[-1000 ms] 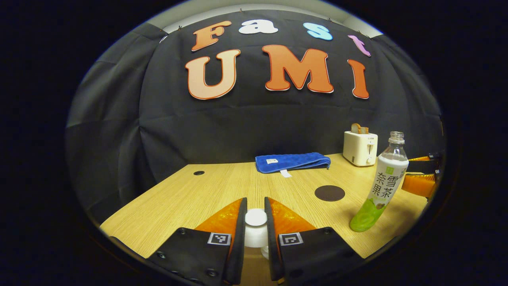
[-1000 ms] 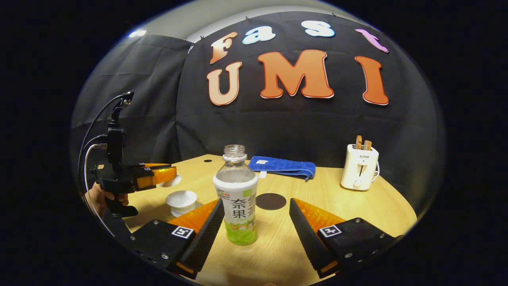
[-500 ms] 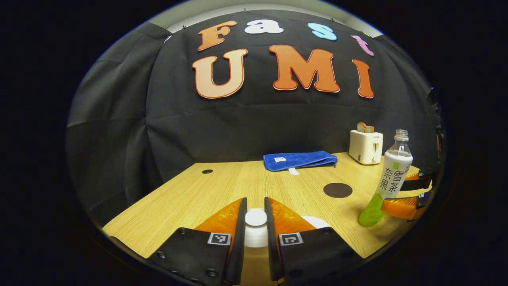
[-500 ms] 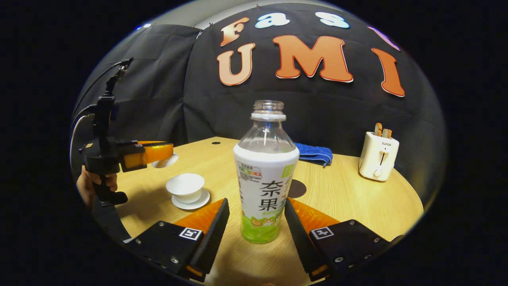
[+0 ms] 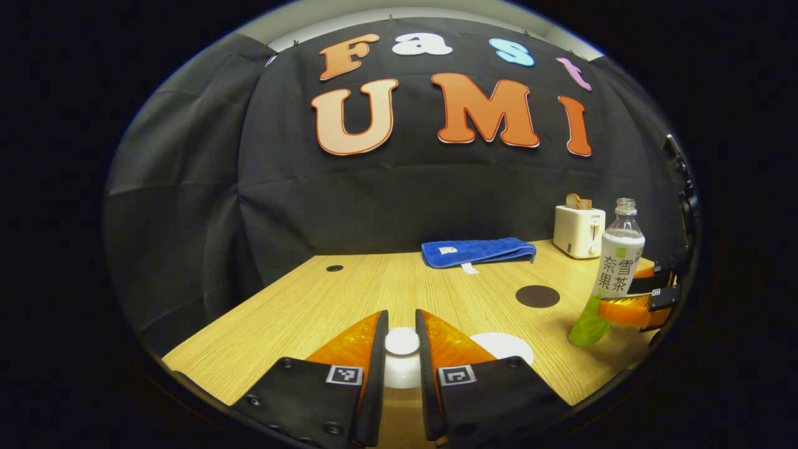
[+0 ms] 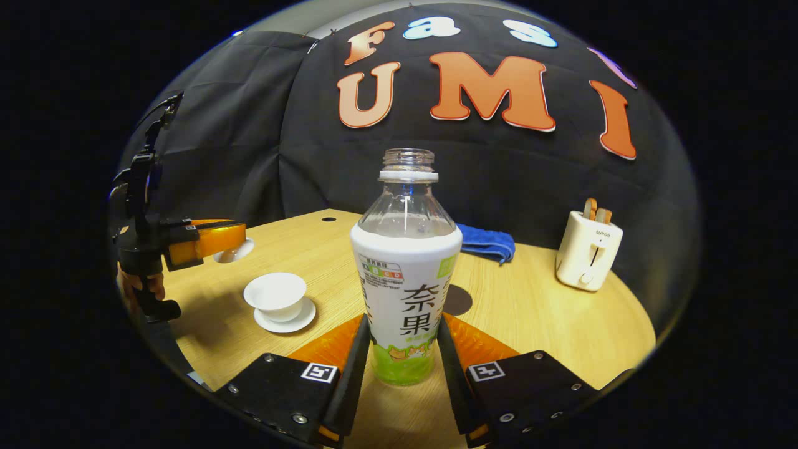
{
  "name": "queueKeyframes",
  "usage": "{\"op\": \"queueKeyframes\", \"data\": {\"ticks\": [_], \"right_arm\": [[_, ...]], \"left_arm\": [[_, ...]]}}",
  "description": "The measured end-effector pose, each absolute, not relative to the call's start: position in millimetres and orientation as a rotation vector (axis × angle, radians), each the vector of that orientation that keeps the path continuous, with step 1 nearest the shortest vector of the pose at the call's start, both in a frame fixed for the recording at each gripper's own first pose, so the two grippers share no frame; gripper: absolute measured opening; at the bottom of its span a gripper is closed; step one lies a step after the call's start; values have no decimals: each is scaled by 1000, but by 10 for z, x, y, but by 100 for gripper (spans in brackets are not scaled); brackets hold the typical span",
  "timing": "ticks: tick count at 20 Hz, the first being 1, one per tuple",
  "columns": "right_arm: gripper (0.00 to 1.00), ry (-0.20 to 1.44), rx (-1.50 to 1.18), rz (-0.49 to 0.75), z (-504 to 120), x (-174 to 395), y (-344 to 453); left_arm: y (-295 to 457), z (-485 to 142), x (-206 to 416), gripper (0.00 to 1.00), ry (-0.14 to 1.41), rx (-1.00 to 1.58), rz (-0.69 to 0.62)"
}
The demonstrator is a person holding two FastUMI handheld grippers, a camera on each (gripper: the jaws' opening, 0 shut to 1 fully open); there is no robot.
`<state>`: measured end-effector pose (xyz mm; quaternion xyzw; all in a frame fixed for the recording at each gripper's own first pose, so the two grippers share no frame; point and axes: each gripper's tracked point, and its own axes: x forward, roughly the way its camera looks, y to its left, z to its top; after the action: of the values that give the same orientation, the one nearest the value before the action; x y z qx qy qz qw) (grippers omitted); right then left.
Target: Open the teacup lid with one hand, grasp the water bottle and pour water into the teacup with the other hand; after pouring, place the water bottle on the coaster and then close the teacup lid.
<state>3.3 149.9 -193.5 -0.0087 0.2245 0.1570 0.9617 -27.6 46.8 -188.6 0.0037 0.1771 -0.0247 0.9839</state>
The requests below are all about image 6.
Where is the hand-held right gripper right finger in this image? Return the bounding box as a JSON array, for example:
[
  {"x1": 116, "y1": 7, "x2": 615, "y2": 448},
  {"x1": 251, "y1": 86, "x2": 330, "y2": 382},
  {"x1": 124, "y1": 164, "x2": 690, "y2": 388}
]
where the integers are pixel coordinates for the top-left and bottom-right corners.
[{"x1": 436, "y1": 314, "x2": 599, "y2": 447}]

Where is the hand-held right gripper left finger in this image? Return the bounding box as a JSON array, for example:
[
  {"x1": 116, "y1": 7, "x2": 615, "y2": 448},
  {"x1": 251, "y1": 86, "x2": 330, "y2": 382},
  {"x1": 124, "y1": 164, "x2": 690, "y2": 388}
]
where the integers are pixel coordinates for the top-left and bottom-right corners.
[{"x1": 215, "y1": 315, "x2": 372, "y2": 447}]

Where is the white teacup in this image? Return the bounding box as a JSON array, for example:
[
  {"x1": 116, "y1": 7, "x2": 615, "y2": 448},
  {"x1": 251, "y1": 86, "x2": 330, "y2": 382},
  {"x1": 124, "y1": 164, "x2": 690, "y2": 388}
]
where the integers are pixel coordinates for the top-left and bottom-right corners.
[{"x1": 243, "y1": 272, "x2": 307, "y2": 322}]

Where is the dark round coaster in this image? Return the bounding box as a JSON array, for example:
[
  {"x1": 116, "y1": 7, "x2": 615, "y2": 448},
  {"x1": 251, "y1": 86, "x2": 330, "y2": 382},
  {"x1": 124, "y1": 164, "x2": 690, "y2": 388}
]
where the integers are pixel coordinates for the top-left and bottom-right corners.
[{"x1": 443, "y1": 284, "x2": 473, "y2": 317}]

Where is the clear water bottle white label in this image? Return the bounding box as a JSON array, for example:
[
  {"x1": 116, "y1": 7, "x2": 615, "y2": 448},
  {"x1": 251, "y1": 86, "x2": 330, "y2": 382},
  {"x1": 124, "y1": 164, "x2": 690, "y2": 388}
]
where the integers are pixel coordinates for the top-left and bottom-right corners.
[{"x1": 349, "y1": 148, "x2": 463, "y2": 386}]

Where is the white saucer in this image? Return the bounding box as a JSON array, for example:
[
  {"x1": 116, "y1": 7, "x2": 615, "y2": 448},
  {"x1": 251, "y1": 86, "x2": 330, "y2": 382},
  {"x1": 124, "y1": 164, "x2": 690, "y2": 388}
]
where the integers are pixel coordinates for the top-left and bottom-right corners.
[{"x1": 254, "y1": 296, "x2": 317, "y2": 334}]

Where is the blue folded towel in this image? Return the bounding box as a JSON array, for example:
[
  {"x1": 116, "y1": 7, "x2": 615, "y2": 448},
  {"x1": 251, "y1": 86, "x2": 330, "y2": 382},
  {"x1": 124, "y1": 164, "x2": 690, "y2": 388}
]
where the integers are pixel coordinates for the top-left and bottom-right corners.
[{"x1": 455, "y1": 223, "x2": 516, "y2": 266}]

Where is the white toaster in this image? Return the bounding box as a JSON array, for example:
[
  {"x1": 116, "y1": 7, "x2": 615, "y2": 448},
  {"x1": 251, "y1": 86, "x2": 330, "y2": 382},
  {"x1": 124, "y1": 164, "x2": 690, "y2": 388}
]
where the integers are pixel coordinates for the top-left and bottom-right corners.
[{"x1": 555, "y1": 210, "x2": 623, "y2": 292}]

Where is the black cable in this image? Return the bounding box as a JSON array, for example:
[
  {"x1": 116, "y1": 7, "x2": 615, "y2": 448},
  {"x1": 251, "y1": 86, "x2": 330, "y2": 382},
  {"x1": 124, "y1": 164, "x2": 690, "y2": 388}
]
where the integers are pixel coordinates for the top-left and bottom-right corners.
[{"x1": 134, "y1": 92, "x2": 183, "y2": 157}]

